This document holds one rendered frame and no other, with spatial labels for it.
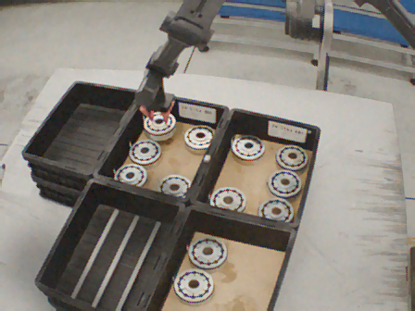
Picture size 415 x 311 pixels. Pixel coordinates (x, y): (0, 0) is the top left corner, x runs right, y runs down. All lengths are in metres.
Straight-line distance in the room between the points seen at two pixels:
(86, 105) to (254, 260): 0.88
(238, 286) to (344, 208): 0.52
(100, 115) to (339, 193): 0.89
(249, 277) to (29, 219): 0.80
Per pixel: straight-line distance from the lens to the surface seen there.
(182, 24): 0.97
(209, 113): 1.54
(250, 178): 1.44
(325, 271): 1.43
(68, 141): 1.65
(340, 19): 3.20
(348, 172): 1.69
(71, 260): 1.33
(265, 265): 1.27
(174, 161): 1.49
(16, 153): 1.89
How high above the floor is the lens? 1.93
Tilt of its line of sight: 47 degrees down
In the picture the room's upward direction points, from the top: 2 degrees counter-clockwise
